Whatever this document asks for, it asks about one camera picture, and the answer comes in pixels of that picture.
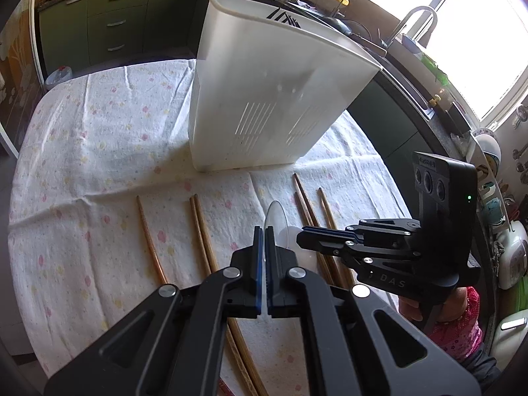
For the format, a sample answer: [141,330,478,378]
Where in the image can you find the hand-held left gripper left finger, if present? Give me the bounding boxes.
[43,228,263,396]

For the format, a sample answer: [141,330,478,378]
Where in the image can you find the person's right hand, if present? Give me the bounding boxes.
[397,286,470,324]

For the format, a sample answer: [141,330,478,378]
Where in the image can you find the wooden chopstick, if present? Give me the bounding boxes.
[317,187,339,231]
[136,196,168,286]
[194,194,270,396]
[189,198,260,396]
[294,191,345,290]
[293,173,356,290]

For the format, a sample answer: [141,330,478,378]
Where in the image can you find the white rice cooker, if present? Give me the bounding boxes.
[494,218,528,290]

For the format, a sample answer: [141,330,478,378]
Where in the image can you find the white kitchen appliance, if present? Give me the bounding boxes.
[490,309,528,374]

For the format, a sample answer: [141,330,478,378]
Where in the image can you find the clear plastic spoon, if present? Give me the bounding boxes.
[265,201,305,256]

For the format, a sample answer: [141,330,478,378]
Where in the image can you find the window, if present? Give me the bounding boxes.
[319,0,528,122]

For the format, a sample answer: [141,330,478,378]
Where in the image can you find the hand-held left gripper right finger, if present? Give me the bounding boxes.
[266,227,481,396]

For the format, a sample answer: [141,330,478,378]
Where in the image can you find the clear plastic bottle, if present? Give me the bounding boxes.
[45,66,75,92]

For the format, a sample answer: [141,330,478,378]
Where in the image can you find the dark green kitchen cabinets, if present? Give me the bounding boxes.
[36,0,211,78]

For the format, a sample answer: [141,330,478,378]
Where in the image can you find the white floral tablecloth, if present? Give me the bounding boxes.
[7,58,415,396]

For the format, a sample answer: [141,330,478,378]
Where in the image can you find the chrome kitchen faucet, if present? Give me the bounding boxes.
[389,5,439,47]

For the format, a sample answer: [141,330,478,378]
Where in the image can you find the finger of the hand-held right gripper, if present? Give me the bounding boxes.
[296,231,414,265]
[302,218,422,241]

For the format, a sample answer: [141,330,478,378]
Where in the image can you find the white plate in rack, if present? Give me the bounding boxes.
[474,131,502,168]

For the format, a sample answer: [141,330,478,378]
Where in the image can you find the white plastic utensil holder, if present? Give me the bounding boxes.
[187,0,383,173]

